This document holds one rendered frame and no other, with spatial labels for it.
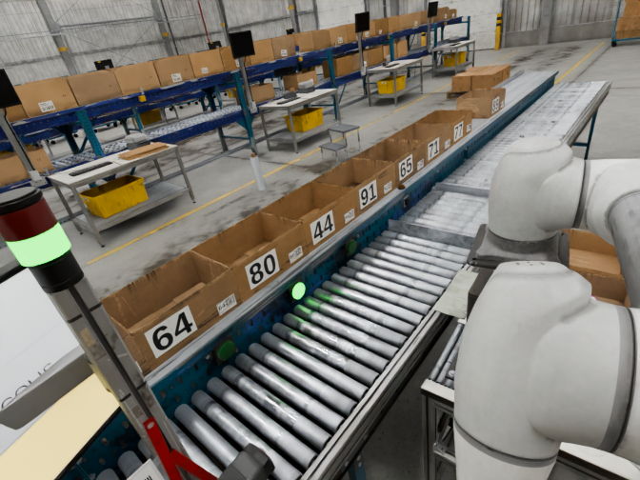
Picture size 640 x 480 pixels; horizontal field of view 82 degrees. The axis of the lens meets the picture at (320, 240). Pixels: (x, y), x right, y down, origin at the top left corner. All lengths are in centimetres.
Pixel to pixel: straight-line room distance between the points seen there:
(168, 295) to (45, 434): 102
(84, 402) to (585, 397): 66
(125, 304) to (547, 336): 142
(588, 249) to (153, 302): 183
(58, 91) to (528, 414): 571
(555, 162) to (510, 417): 63
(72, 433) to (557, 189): 99
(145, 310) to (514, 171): 135
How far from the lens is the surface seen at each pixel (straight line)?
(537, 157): 92
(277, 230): 176
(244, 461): 81
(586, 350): 39
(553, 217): 96
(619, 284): 167
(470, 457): 46
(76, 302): 53
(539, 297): 39
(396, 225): 204
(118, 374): 59
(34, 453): 71
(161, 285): 162
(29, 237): 49
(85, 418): 74
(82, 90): 589
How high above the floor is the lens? 176
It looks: 29 degrees down
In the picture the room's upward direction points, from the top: 10 degrees counter-clockwise
